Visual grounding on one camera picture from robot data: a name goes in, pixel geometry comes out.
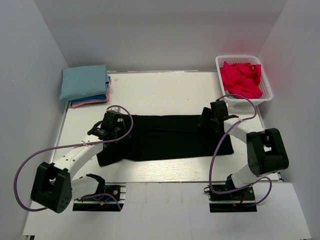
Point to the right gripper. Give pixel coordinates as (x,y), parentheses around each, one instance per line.
(207,113)

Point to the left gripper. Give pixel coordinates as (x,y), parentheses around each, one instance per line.
(122,124)

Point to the black t-shirt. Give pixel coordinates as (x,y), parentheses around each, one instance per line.
(165,137)

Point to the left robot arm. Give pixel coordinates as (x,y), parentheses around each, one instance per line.
(55,185)

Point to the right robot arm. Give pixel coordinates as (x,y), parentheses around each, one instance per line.
(266,153)

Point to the pink folded t-shirt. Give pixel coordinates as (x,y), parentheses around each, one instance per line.
(78,104)

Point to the red t-shirt in basket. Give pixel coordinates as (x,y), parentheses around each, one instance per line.
(242,79)

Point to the light blue folded t-shirt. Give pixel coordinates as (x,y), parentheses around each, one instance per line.
(83,82)

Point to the white plastic basket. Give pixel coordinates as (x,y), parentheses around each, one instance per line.
(264,83)

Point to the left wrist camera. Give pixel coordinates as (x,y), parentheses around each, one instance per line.
(114,108)

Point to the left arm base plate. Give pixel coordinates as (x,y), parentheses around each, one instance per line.
(110,199)

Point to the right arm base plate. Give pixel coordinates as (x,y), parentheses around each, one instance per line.
(242,201)

